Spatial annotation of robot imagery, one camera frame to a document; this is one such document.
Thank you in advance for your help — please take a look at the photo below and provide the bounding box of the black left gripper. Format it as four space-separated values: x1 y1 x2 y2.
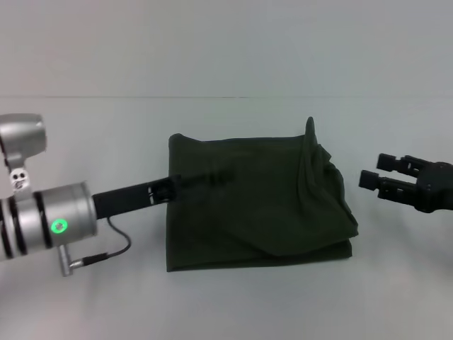
91 169 238 220

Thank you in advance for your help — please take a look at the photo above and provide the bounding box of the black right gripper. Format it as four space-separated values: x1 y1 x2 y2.
358 152 453 215

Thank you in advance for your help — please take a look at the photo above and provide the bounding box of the dark green shirt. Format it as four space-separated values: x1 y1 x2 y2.
165 115 360 273

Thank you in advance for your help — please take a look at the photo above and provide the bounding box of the black left cable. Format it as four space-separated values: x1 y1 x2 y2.
69 216 132 266

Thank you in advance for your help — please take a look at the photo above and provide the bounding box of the silver left cable plug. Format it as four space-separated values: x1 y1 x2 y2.
57 244 77 278

